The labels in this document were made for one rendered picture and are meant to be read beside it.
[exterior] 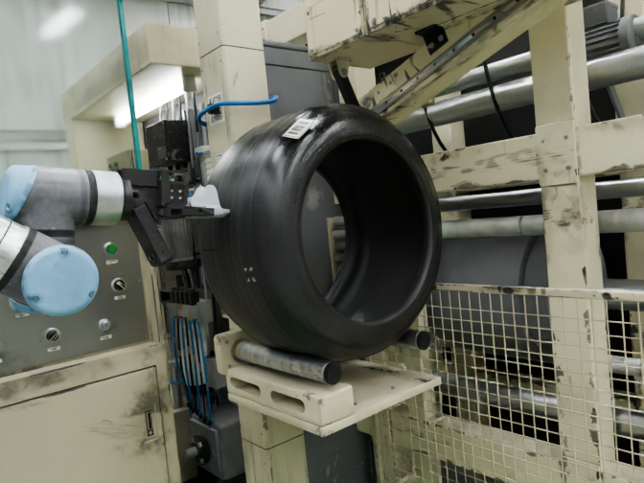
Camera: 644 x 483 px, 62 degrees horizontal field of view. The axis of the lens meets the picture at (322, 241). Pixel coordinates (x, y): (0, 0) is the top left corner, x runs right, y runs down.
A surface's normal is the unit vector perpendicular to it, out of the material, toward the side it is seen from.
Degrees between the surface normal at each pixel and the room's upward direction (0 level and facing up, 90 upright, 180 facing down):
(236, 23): 90
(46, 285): 94
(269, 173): 69
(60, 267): 94
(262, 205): 78
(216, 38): 90
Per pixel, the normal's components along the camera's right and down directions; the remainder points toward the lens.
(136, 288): 0.65, -0.03
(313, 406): -0.76, 0.11
